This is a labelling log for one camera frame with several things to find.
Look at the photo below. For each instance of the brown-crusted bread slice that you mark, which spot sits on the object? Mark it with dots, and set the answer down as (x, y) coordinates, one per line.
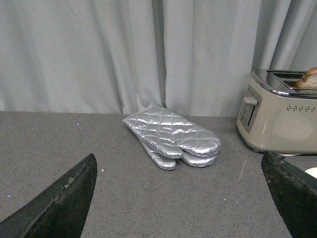
(308, 80)

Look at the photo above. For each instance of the white round plate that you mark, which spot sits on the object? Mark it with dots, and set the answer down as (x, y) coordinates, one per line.
(312, 172)

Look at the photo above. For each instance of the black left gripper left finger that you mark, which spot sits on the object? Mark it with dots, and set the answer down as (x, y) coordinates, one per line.
(60, 211)

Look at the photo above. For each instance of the grey curtain backdrop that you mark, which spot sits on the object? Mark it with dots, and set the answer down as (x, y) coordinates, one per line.
(121, 56)

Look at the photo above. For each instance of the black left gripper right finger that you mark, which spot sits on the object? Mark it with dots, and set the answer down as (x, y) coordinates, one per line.
(294, 193)

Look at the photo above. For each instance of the beige two-slot toaster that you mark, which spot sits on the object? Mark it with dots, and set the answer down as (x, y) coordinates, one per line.
(278, 116)

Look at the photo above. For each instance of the upper silver quilted oven mitt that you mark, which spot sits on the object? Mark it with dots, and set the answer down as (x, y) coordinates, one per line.
(172, 135)

